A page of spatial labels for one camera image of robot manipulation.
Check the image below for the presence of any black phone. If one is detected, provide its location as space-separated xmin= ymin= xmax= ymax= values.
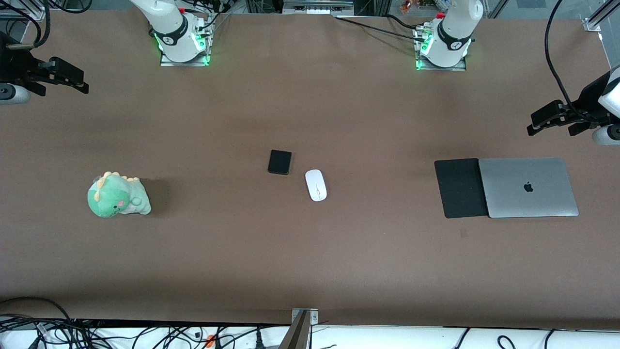
xmin=267 ymin=149 xmax=293 ymax=175

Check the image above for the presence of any white computer mouse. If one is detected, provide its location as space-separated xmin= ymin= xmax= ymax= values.
xmin=305 ymin=169 xmax=328 ymax=202

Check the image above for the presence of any black mouse pad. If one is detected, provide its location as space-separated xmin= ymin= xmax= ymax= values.
xmin=434 ymin=158 xmax=490 ymax=219

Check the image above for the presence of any aluminium corner profile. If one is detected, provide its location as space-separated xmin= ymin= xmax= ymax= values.
xmin=584 ymin=0 xmax=620 ymax=32
xmin=0 ymin=0 xmax=47 ymax=21

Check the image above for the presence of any silver closed laptop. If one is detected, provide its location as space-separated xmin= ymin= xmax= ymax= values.
xmin=478 ymin=157 xmax=580 ymax=219

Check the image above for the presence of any green dinosaur plush toy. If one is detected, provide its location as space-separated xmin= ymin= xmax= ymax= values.
xmin=87 ymin=171 xmax=152 ymax=218

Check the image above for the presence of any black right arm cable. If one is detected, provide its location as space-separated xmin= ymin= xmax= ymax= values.
xmin=0 ymin=0 xmax=52 ymax=49

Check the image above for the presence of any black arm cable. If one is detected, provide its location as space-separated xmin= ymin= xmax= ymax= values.
xmin=0 ymin=0 xmax=52 ymax=49
xmin=544 ymin=0 xmax=584 ymax=122

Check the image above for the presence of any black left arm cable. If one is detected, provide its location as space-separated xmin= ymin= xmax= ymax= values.
xmin=544 ymin=0 xmax=584 ymax=122

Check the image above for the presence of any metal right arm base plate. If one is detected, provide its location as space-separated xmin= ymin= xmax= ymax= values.
xmin=159 ymin=14 xmax=211 ymax=67

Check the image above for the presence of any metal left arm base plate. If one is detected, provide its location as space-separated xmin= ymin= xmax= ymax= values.
xmin=414 ymin=24 xmax=468 ymax=72

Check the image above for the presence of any short black table cable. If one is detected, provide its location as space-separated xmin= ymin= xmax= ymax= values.
xmin=386 ymin=14 xmax=422 ymax=31

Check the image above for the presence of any long black table cable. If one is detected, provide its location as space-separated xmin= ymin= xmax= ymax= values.
xmin=334 ymin=17 xmax=427 ymax=43

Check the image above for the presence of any black looped floor cable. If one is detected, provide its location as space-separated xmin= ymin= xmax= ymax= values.
xmin=0 ymin=297 xmax=74 ymax=323

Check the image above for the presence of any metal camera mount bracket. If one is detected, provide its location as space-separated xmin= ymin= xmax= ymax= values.
xmin=279 ymin=308 xmax=319 ymax=349

